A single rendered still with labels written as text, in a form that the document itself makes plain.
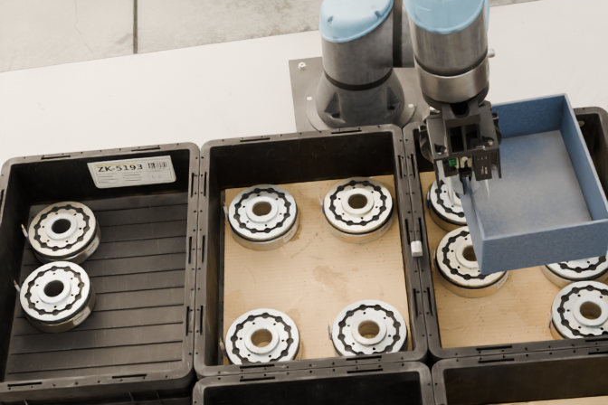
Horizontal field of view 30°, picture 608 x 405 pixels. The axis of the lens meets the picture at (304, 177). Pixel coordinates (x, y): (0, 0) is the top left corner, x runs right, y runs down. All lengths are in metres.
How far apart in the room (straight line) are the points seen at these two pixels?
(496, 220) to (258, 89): 0.79
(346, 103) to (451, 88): 0.74
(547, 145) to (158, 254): 0.60
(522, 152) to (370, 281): 0.32
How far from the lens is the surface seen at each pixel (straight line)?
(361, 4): 1.80
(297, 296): 1.63
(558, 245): 1.33
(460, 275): 1.60
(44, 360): 1.65
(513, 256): 1.33
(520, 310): 1.61
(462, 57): 1.12
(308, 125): 1.93
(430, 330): 1.47
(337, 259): 1.66
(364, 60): 1.81
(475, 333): 1.59
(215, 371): 1.47
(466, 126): 1.21
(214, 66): 2.13
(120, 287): 1.69
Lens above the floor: 2.19
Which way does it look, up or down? 51 degrees down
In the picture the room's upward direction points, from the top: 8 degrees counter-clockwise
